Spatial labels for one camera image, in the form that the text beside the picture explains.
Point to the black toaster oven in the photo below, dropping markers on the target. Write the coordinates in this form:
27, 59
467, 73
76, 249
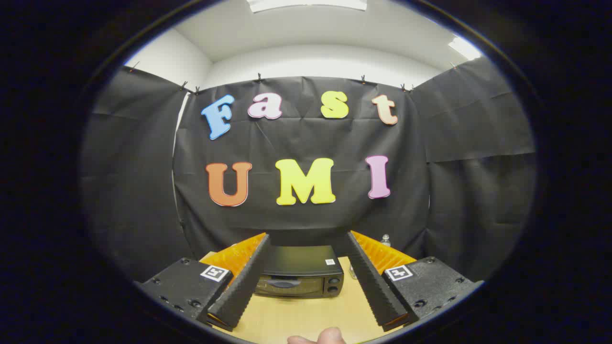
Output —
301, 267

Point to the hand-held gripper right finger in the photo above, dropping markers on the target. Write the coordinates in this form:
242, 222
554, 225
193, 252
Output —
370, 279

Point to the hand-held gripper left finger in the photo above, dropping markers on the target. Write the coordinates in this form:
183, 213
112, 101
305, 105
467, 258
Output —
248, 279

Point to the ceiling light panel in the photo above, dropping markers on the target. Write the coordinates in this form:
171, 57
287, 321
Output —
306, 4
464, 48

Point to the green label plastic bottle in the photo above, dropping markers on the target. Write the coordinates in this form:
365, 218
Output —
386, 241

